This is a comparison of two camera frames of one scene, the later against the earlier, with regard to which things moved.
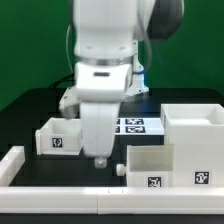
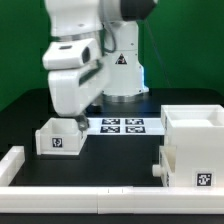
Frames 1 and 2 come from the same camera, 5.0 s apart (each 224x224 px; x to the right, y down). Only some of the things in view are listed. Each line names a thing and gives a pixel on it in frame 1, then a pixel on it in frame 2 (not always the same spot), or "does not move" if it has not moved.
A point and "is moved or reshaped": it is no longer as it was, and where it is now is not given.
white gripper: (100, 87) → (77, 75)
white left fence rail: (10, 164) does not move
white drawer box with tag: (149, 165) is moved or reshaped
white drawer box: (60, 136) does not move
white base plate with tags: (139, 126) does not move
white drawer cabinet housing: (196, 132) does not move
